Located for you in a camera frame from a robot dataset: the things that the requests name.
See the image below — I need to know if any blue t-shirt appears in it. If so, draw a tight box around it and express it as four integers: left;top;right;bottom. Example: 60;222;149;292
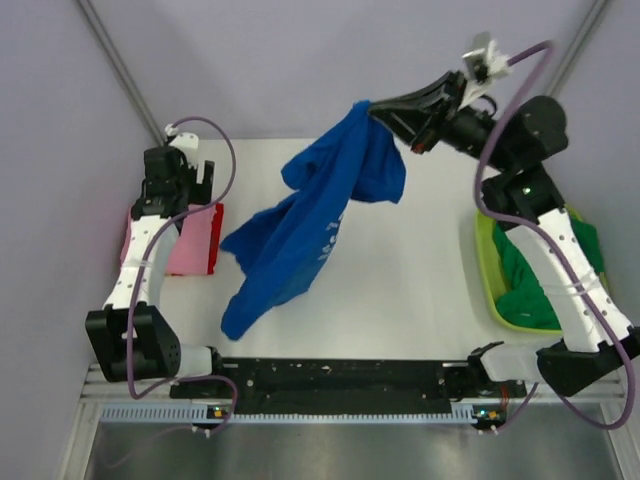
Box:
220;100;406;341

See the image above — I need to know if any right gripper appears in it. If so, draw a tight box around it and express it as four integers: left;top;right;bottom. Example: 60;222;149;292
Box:
365;72;512;173

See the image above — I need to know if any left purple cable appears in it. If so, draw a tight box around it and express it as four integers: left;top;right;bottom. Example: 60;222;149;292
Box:
127;116;239;436

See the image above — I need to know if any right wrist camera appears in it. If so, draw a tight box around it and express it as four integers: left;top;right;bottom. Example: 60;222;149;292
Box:
462;31;512;93

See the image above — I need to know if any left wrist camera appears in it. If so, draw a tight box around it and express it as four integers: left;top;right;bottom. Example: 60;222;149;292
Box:
165;124;199;166

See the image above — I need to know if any purple cable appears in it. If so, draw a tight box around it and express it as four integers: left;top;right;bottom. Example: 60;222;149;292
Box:
127;116;239;436
473;40;639;431

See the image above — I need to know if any green t-shirt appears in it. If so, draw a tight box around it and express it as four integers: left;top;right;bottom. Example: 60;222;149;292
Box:
492;215;604;331

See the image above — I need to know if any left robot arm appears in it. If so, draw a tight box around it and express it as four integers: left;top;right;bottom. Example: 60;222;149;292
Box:
85;141;227;397

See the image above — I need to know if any lime green plastic tray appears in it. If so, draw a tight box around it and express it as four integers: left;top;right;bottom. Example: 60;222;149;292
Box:
473;207;614;333

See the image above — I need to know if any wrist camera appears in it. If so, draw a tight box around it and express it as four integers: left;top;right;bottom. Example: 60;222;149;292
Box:
165;124;199;166
462;31;512;93

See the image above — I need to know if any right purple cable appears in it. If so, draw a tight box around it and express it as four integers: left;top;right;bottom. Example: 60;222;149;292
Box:
473;40;639;431

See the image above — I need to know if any red folded t-shirt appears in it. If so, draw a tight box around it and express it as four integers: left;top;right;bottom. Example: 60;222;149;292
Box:
207;203;224;275

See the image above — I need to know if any grey cable duct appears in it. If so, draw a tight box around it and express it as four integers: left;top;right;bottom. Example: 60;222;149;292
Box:
101;403;502;425

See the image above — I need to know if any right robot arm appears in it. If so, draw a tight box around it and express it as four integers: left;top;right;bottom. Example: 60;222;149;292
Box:
368;71;639;398

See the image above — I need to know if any aluminium frame rail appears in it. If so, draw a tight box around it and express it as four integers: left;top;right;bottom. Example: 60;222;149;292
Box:
72;0;164;145

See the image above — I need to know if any pink folded t-shirt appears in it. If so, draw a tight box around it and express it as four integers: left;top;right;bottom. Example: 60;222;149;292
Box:
120;205;215;276

